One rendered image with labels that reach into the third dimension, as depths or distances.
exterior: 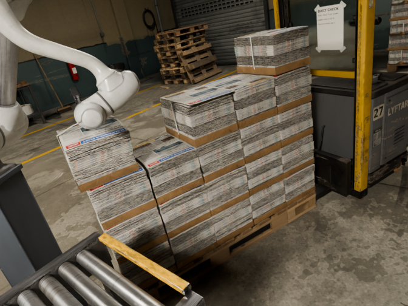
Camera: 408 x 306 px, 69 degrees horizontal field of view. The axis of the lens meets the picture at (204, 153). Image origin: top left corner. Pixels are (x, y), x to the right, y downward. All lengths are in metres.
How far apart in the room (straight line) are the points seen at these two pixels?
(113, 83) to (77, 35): 7.62
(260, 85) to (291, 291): 1.16
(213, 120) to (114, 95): 0.61
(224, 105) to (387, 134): 1.39
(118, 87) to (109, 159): 0.39
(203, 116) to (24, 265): 1.11
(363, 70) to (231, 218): 1.22
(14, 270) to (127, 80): 1.06
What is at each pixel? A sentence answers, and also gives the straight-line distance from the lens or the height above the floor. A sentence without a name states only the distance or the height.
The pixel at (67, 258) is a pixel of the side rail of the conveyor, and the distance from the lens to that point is 1.17.
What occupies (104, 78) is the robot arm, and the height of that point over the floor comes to 1.31.
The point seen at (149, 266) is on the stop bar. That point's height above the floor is 0.82.
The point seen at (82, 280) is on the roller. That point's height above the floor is 0.80.
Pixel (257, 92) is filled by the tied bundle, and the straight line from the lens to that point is 1.76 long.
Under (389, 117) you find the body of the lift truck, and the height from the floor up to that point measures 0.55.
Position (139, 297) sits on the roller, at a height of 0.80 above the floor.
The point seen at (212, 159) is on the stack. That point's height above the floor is 0.72.
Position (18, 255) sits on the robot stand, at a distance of 1.67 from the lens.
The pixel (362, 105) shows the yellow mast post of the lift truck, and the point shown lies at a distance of 2.19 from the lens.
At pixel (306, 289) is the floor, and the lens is 1.89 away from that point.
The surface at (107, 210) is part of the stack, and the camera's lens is 1.53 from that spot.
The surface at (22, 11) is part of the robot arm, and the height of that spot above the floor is 1.60.
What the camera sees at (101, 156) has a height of 0.97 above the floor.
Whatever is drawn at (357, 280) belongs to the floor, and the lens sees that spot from 1.97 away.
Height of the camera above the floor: 1.45
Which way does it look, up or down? 24 degrees down
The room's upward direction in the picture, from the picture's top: 12 degrees counter-clockwise
